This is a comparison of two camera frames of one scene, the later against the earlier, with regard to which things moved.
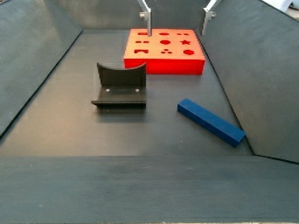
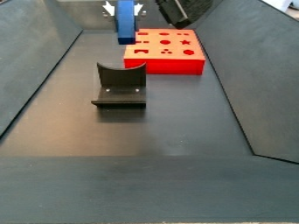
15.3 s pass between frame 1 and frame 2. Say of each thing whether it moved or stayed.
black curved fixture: stayed
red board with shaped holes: stayed
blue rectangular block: moved
